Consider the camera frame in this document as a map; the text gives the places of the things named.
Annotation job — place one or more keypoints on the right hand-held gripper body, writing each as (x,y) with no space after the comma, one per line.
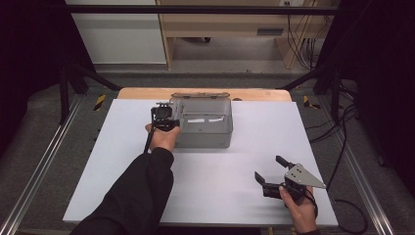
(301,178)

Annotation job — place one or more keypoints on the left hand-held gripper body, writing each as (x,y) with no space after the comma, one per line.
(163,115)

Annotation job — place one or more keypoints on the grey transparent storage box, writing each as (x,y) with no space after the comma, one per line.
(205,124)

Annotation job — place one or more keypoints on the person's left hand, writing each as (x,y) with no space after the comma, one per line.
(164,138)

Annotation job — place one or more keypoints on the person's right hand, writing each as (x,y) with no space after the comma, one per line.
(301,212)

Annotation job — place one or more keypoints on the wooden table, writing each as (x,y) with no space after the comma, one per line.
(147,93)

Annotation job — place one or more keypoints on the left yellow clamp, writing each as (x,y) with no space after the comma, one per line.
(100,102)

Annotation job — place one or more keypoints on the white cabinet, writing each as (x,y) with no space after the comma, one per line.
(120,39)

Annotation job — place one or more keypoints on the black metal stand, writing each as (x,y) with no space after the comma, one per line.
(335,91)
(64,94)

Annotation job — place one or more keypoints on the light wooden desk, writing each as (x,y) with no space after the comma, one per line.
(225,23)

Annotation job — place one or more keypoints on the black curtain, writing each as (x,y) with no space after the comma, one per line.
(29,49)
(385,81)

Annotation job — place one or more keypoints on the aluminium floor rail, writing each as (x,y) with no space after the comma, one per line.
(362,182)
(42,156)

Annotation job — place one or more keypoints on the black horizontal frame bar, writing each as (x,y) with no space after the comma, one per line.
(195,9)

